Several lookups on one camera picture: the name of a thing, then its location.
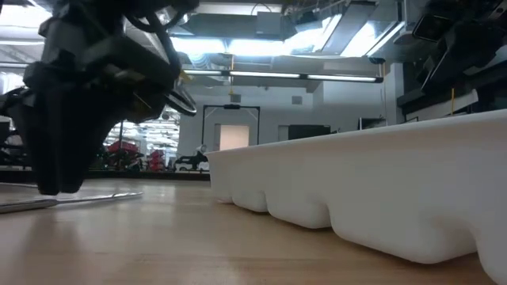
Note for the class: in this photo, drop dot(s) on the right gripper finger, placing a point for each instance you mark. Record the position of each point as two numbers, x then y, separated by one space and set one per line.
447 71

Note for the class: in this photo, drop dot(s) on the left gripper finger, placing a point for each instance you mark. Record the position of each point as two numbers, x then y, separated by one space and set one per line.
83 130
45 138

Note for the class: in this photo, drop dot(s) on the white cutlery tray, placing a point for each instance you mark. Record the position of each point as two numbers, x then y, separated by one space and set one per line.
396 186

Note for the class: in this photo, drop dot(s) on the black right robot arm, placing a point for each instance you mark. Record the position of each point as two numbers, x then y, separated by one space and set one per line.
475 8

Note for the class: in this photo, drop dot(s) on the white shelf board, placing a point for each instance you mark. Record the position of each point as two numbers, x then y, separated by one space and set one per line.
435 107

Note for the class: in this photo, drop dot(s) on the red equipment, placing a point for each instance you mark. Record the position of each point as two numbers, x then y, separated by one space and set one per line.
156 160
124 147

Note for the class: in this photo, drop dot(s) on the silver knife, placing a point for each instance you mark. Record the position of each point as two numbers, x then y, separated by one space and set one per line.
24 206

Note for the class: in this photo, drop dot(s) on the black monitor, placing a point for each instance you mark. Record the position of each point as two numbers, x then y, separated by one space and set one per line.
372 123
309 131

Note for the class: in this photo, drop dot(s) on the dark distant equipment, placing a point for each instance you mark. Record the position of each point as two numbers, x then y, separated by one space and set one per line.
194 160

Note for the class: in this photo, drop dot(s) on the bright white panel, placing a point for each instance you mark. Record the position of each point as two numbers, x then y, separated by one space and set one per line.
234 137

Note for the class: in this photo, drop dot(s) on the long ceiling light strip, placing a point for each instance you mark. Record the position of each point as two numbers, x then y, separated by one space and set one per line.
261 74

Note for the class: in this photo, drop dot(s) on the black table frame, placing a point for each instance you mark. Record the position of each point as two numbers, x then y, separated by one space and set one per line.
158 175

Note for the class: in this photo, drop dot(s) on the black gantry frame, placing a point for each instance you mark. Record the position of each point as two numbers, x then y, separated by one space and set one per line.
232 106

